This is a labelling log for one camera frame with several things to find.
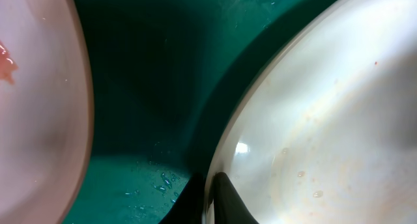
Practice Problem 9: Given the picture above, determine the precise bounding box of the white plate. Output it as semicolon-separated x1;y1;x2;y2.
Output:
208;0;416;223
1;0;94;224

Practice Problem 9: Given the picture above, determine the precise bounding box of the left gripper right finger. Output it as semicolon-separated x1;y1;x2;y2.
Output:
211;172;258;224

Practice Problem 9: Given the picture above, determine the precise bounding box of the teal plastic tray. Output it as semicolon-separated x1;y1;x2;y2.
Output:
65;0;337;223

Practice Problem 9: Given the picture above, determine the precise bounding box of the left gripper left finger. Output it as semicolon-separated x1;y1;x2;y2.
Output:
159;173;205;224

